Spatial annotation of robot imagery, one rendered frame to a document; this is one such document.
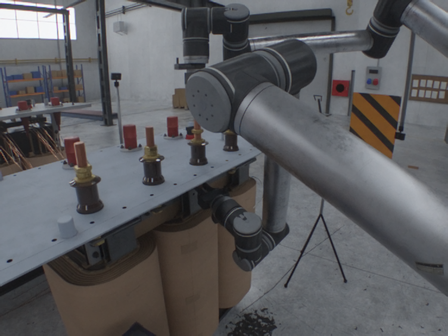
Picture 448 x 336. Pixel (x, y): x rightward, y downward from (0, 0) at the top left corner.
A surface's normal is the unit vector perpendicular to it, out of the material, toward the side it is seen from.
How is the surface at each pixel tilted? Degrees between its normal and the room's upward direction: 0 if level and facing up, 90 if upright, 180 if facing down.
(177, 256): 90
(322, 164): 80
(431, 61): 90
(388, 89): 90
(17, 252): 0
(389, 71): 90
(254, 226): 23
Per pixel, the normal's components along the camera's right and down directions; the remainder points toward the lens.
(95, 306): 0.25, 0.32
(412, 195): -0.18, -0.43
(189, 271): 0.51, 0.28
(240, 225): -0.17, -0.74
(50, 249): 0.16, -0.89
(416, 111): -0.55, 0.27
